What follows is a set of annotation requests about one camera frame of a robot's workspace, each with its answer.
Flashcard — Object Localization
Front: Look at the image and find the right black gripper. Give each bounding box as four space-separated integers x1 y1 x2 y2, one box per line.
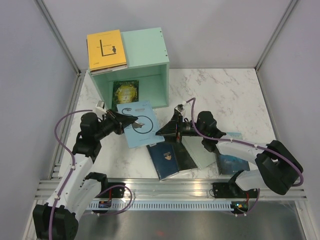
155 111 206 145

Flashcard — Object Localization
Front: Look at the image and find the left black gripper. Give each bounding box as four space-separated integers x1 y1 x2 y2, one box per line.
94 108 138 140

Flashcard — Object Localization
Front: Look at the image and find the light blue book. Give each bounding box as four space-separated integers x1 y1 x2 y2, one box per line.
117 100 165 148

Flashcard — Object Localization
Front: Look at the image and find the green forest cover book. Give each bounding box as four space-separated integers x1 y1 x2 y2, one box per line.
112 80 139 106

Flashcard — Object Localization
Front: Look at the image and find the dark purple galaxy book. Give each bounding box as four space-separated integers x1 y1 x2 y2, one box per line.
86 38 128 75

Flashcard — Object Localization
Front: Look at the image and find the blue ocean cover book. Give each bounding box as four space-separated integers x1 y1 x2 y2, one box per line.
216 131 251 175

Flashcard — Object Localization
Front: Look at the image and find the yellow book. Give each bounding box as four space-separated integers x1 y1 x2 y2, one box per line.
86 29 127 72

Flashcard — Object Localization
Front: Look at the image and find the black file folder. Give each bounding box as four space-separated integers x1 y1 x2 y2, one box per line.
172 142 198 172

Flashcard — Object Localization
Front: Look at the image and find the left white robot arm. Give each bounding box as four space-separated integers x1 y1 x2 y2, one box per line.
32 109 138 240

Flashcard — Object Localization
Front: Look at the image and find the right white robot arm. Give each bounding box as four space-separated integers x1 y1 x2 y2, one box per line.
156 110 303 197

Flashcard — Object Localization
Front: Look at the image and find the grey green notebook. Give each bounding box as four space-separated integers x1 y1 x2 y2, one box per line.
182 136 217 170

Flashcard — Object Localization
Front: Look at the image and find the mint green open cabinet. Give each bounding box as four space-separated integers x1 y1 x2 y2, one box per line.
89 27 170 109

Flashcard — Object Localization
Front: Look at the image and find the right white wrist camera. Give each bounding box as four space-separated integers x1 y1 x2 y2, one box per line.
174 104 185 115

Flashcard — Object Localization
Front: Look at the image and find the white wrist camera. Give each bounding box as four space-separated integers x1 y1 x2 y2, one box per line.
94 100 107 118
174 104 185 115

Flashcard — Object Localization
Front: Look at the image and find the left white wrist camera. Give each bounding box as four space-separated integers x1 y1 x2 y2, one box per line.
94 100 107 118

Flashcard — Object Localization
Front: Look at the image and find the aluminium rail beam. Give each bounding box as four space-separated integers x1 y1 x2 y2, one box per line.
34 178 308 201

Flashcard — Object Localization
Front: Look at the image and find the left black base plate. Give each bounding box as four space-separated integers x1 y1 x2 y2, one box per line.
105 182 126 199

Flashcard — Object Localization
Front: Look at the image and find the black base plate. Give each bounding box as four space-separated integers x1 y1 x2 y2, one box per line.
212 182 258 199
105 182 126 199

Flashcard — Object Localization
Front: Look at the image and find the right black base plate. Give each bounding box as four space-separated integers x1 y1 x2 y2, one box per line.
212 182 258 199

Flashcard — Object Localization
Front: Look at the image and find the white slotted cable duct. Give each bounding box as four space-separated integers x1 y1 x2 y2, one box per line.
87 199 234 212

